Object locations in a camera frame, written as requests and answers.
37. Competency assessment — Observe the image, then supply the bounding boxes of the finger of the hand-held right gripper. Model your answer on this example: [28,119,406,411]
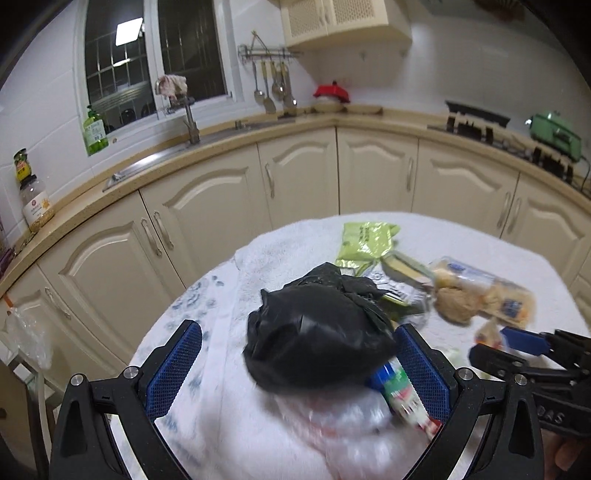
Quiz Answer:
[500,325,561,357]
[468,344,532,384]

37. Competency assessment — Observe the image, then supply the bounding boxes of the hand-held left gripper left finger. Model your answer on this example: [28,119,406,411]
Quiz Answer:
[48,319,204,480]

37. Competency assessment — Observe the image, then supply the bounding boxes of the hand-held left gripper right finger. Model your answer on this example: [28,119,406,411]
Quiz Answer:
[392,323,546,480]

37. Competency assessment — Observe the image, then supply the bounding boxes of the small orange white wrapper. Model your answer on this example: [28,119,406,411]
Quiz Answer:
[475,320,506,347]

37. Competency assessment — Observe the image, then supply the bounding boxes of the brown paper ball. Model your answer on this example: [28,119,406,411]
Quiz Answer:
[434,285,478,326]

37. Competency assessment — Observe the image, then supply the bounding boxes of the large black plastic bag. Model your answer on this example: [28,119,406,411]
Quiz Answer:
[243,262,402,398]

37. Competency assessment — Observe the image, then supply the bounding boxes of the person's right hand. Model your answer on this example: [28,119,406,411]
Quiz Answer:
[542,431,591,480]

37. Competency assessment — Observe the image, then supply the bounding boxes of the clear bread packet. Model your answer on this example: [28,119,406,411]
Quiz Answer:
[427,256,536,330]

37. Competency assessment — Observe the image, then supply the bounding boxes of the dark green white wrapper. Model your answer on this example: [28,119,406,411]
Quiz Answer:
[369,272,430,324]

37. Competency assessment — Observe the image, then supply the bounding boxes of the yellow wrapper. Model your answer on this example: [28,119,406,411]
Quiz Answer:
[381,251,435,284]

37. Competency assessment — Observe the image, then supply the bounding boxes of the green packet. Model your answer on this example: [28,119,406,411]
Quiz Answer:
[335,222,400,271]

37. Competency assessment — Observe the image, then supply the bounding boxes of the hanging clear plastic bag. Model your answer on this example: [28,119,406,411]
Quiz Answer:
[4,307,54,370]

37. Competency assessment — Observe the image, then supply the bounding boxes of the round table with white cloth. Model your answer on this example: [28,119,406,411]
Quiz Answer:
[203,211,591,480]

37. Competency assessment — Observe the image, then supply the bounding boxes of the beige kitchen countertop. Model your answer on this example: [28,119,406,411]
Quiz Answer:
[0,106,591,287]

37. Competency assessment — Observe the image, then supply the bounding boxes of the black gas stove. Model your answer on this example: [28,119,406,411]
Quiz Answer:
[427,117,578,183]

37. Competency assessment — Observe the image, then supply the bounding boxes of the steel sink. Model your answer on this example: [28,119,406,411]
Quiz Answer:
[102,117,287,192]

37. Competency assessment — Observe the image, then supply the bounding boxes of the green electric pot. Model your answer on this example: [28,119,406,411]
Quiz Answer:
[526,111,583,162]

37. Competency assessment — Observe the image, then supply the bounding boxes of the clear grain jar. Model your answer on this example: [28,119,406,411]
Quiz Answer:
[19,174,56,233]

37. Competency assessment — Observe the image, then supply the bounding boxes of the cream lower cabinets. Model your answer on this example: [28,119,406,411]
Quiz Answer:
[0,124,591,370]

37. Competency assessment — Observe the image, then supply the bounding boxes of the black grill pan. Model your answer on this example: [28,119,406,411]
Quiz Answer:
[444,100,512,130]

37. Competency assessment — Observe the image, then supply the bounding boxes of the steel faucet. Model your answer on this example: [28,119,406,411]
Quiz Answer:
[161,95,201,146]

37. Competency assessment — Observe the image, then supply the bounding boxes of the green bottle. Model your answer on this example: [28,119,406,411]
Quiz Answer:
[83,105,110,157]

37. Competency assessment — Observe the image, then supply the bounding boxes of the yellow label bottle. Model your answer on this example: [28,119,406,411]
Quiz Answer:
[13,148,31,184]

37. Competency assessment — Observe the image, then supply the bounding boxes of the metal spatula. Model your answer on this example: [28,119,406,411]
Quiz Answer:
[262,61,277,115]

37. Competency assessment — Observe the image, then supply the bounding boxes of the pink cloth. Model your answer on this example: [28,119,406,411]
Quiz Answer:
[154,74,188,99]

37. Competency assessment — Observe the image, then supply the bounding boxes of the metal spoon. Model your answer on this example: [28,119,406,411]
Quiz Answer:
[252,60,265,104]

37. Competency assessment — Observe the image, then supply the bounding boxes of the metal skimmer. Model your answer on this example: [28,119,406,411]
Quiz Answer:
[281,62,297,109]

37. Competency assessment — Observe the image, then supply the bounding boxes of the red pot lid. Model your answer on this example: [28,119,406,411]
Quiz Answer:
[313,80,352,103]

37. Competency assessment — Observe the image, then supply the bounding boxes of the window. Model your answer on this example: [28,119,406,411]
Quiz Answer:
[76,0,243,134]

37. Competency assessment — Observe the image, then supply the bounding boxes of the metal utensil rack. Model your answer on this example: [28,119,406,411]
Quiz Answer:
[238,31,301,61]

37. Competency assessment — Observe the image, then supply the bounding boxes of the small cream lattice cabinet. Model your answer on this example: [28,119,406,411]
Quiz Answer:
[279,0,413,49]

